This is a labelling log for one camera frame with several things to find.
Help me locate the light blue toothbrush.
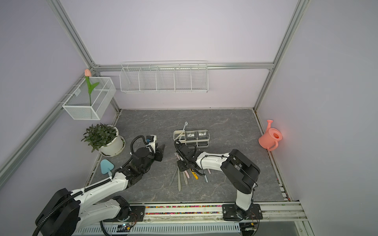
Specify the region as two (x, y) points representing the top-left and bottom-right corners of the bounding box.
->
(174, 122), (188, 140)

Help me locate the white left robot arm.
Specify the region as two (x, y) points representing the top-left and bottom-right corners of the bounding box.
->
(33, 145), (165, 236)

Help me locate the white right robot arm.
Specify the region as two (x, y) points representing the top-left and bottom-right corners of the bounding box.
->
(174, 141), (260, 212)

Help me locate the yellow toothbrush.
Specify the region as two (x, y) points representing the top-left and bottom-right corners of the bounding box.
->
(191, 169), (198, 180)

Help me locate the white toothbrush holder caddy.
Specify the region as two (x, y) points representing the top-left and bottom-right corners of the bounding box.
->
(173, 130), (210, 148)

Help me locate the teal garden trowel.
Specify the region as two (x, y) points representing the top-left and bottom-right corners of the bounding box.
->
(100, 159), (115, 177)

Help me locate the potted green plant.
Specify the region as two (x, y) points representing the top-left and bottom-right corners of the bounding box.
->
(81, 123), (126, 157)

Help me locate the white mesh basket small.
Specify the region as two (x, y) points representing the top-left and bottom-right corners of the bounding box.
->
(62, 77), (116, 121)

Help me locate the pink watering can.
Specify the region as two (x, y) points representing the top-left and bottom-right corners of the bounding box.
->
(258, 120), (283, 151)

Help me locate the pink artificial tulip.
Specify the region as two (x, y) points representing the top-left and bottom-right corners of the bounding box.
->
(84, 69), (99, 106)

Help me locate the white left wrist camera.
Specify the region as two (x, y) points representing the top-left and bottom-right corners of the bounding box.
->
(146, 135), (157, 152)

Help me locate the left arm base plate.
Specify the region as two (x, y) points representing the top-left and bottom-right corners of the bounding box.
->
(104, 205), (146, 222)

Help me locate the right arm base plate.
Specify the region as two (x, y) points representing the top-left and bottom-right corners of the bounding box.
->
(222, 204), (263, 222)

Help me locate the white wire basket long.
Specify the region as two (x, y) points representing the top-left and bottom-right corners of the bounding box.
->
(120, 61), (209, 93)

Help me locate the white vented cable duct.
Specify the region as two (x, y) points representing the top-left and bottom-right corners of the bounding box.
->
(72, 222), (241, 236)

